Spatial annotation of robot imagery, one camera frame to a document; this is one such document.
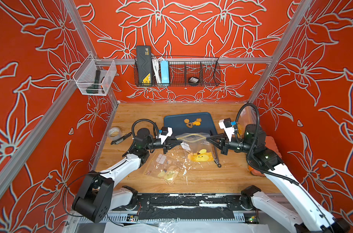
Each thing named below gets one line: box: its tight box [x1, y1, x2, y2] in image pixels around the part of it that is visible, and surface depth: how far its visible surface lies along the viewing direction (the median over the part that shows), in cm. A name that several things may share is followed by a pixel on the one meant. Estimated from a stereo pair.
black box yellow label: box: [136, 45, 152, 84], surface depth 89 cm
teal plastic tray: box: [163, 112, 218, 138], surface depth 109 cm
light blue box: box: [160, 60, 170, 84], surface depth 91 cm
